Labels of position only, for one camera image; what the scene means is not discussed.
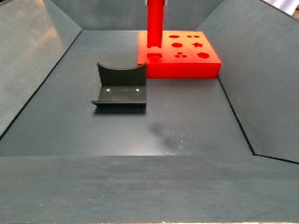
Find red shape sorting board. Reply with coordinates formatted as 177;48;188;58
137;31;221;79

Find black curved holder stand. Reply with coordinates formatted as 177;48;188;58
92;64;146;106

